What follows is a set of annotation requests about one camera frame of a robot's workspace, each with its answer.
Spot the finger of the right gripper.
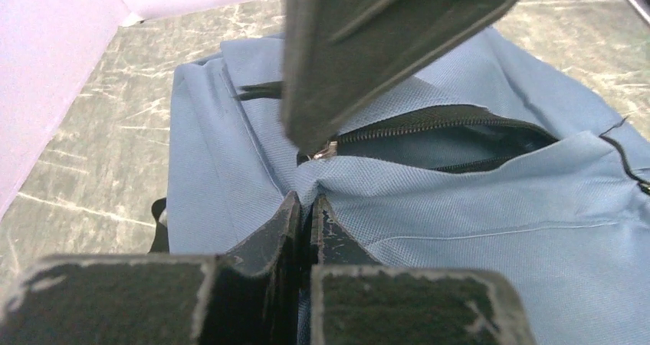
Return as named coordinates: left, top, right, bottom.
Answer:
left=281, top=0, right=518, bottom=153

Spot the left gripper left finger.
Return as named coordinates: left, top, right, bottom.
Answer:
left=1, top=192, right=300, bottom=344

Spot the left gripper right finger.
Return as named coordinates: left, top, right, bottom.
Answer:
left=310, top=196, right=535, bottom=344

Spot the blue backpack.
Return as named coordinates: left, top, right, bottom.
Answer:
left=167, top=28, right=649, bottom=344

